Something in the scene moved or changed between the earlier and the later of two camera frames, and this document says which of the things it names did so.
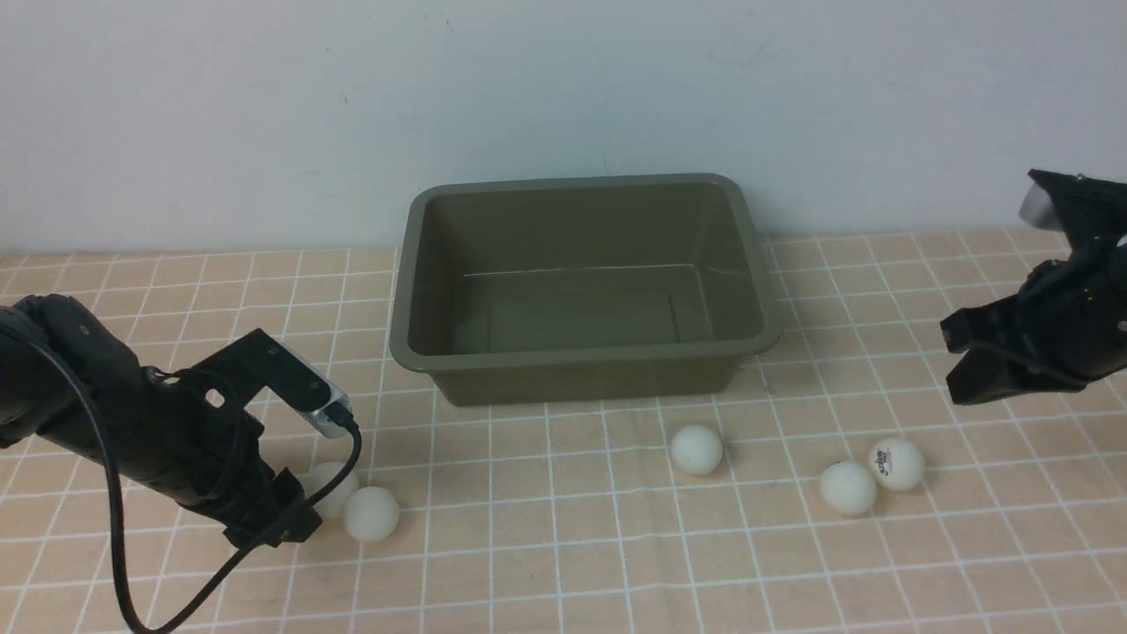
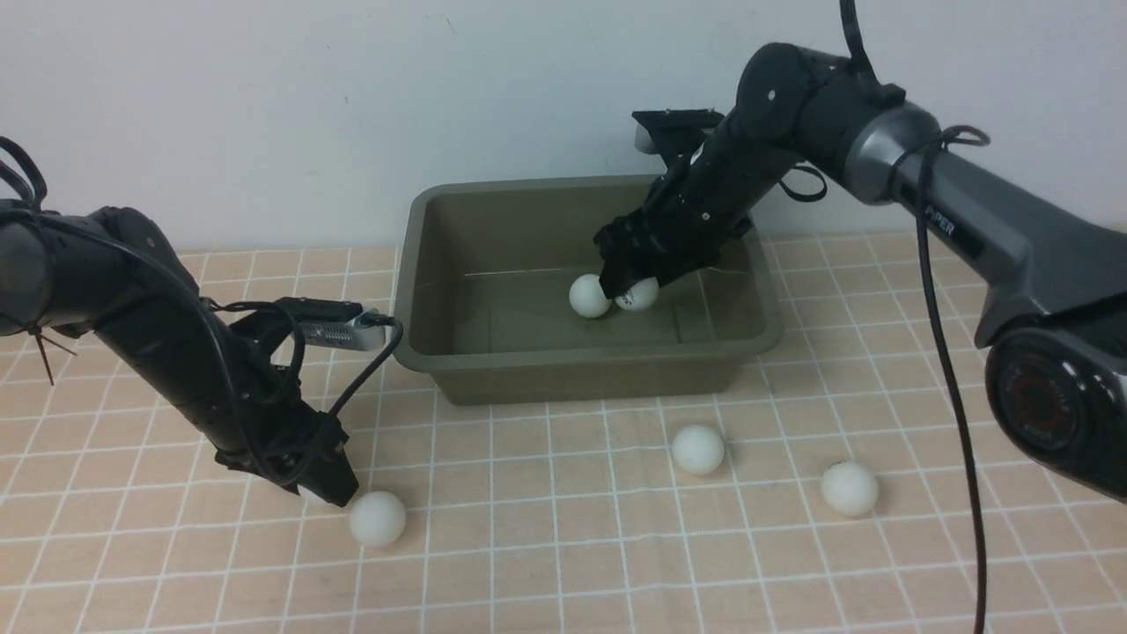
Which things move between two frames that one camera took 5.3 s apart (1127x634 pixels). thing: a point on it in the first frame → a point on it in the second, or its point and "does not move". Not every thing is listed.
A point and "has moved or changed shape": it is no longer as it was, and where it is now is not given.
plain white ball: x=696 y=449 does not move
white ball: x=331 y=504 has moved or changed shape
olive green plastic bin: x=571 y=289 does not move
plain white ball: x=847 y=488 does not move
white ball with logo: x=895 y=464 → x=640 y=297
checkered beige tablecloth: x=856 y=495 does not move
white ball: x=371 y=514 does not move
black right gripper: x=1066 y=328 → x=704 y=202
